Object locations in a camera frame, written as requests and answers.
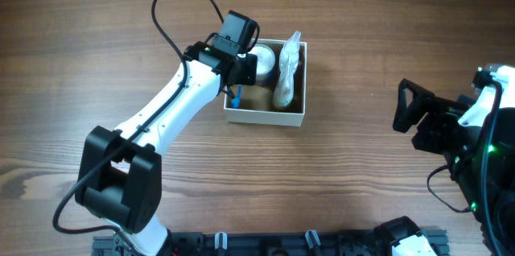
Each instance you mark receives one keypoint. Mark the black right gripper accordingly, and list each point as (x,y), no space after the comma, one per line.
(442,113)

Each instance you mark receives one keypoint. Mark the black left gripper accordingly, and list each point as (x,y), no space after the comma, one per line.
(250,72)

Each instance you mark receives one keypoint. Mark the cotton swab tub blue label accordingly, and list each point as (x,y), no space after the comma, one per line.
(265,63)

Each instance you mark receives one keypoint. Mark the blue white toothbrush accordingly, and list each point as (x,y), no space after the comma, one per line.
(236,100)

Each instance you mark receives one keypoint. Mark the clear foamy liquid bottle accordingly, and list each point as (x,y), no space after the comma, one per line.
(289,55)

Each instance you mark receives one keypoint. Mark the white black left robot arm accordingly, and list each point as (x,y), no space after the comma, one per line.
(120,177)

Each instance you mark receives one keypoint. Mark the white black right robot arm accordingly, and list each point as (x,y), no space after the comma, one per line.
(484,173)

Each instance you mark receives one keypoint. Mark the white open cardboard box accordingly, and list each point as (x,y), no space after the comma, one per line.
(256,101)

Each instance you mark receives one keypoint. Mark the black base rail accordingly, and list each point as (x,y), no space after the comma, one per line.
(346,242)

